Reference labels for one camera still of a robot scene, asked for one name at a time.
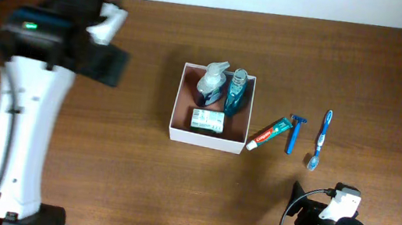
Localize green white soap box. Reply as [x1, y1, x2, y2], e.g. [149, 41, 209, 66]
[190, 109, 225, 134]

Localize green red toothpaste tube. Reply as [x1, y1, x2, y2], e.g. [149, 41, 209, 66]
[246, 117, 293, 151]

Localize blue disposable razor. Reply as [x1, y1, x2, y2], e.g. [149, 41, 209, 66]
[286, 114, 308, 155]

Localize white cardboard box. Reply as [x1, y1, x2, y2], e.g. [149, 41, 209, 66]
[169, 62, 257, 154]

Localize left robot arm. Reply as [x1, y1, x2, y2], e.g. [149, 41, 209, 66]
[0, 0, 129, 225]

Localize teal mouthwash bottle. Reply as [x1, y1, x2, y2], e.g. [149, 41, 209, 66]
[223, 68, 248, 116]

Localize blue white toothbrush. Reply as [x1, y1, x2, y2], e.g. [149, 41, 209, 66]
[307, 110, 333, 171]

